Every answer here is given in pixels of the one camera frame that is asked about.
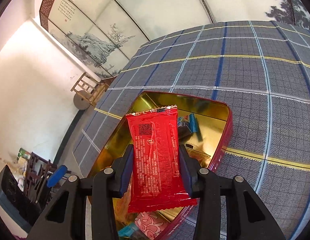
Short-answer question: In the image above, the painted folding screen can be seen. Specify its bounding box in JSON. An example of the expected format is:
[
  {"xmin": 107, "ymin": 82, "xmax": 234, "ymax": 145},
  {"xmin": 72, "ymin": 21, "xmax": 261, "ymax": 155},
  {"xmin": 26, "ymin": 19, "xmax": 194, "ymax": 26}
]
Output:
[{"xmin": 39, "ymin": 0, "xmax": 310, "ymax": 79}]

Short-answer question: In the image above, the small red white cake pack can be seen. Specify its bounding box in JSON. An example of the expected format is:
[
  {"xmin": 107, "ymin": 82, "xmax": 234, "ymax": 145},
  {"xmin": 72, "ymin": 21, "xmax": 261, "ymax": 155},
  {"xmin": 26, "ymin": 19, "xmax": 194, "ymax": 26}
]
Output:
[{"xmin": 134, "ymin": 211, "xmax": 170, "ymax": 239}]

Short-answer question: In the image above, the blue plaid tablecloth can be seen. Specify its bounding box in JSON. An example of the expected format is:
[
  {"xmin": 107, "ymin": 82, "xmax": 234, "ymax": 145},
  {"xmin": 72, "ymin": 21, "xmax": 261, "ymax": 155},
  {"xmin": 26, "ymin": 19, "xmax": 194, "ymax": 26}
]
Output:
[{"xmin": 73, "ymin": 21, "xmax": 310, "ymax": 239}]

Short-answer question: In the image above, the teal candy wrapper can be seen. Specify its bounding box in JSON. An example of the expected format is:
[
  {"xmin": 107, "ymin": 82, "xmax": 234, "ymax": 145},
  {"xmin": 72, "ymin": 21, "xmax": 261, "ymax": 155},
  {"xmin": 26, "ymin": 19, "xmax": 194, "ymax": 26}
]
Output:
[
  {"xmin": 177, "ymin": 113, "xmax": 198, "ymax": 137},
  {"xmin": 118, "ymin": 223, "xmax": 148, "ymax": 239}
]

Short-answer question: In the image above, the red gold toffee tin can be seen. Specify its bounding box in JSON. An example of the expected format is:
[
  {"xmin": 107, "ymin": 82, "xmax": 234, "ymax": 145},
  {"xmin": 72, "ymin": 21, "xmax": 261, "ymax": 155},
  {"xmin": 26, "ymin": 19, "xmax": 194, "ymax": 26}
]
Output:
[{"xmin": 89, "ymin": 91, "xmax": 233, "ymax": 239}]

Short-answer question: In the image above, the round stone millstone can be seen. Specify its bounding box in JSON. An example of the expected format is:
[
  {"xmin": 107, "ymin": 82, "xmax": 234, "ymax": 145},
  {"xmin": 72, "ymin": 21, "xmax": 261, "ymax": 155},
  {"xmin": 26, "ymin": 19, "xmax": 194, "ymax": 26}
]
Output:
[{"xmin": 73, "ymin": 90, "xmax": 90, "ymax": 110}]

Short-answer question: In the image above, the red snack pack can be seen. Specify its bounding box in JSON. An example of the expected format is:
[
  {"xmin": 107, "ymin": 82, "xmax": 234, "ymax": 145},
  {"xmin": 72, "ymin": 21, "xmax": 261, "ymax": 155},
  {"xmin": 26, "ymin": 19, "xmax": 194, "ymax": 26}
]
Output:
[{"xmin": 126, "ymin": 105, "xmax": 197, "ymax": 213}]

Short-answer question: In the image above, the small bamboo chair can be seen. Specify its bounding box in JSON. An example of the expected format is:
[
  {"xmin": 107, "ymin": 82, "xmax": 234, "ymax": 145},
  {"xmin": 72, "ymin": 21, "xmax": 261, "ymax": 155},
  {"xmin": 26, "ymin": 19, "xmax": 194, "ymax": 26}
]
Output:
[{"xmin": 70, "ymin": 72, "xmax": 109, "ymax": 107}]

